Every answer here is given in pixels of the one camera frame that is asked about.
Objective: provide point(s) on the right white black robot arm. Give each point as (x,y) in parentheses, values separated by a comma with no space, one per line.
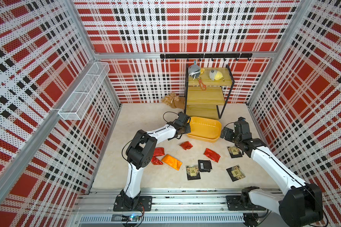
(298,203)

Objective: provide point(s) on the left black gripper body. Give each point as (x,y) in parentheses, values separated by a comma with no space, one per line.
(186,128)

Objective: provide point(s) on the brown plush toy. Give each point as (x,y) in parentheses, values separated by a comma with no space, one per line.
(174,101)

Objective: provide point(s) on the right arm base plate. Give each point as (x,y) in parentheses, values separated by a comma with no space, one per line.
(239,203)

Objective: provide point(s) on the wooden black-frame shelf rack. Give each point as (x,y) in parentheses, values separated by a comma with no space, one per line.
(210,103)

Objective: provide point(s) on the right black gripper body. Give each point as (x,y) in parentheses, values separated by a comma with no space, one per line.
(230,135)

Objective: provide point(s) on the red orange small tool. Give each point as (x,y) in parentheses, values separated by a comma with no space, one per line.
(202,85)

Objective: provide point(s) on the black connector box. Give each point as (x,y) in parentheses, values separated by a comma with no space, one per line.
(250,220)

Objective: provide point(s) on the small red tea bag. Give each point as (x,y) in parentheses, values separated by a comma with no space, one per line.
(186,145)

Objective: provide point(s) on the black folded tea bag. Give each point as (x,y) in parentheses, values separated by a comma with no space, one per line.
(205,166)

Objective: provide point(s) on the grey plush toy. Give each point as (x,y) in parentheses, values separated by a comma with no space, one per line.
(194,71)

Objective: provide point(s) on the yellow plastic storage box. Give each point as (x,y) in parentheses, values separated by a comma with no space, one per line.
(204,129)

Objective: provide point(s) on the black gold tea bag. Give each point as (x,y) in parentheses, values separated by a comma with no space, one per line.
(193,172)
(235,173)
(234,152)

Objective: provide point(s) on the yellow white plush toy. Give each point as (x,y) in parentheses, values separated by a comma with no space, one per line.
(216,75)

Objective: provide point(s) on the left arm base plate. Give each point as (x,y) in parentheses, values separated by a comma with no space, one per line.
(143,203)

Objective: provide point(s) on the green circuit board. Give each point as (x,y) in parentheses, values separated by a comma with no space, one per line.
(130,218)

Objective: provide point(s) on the orange tea bag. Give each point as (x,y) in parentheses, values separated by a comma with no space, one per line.
(172,162)

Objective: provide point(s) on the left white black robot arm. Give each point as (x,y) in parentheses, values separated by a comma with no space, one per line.
(141,149)

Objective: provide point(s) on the white wire mesh basket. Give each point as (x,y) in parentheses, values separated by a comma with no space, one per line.
(78,103)

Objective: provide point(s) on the black wall hook rail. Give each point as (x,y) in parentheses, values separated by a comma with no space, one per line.
(207,56)

